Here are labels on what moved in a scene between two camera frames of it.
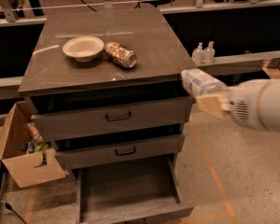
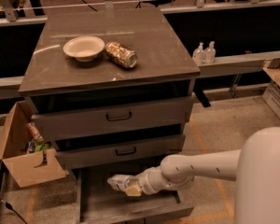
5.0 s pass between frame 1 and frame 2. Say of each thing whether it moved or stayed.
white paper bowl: stayed
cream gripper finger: moved
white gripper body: moved
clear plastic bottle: moved
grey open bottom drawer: stayed
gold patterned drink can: stayed
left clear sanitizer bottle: stayed
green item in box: stayed
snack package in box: stayed
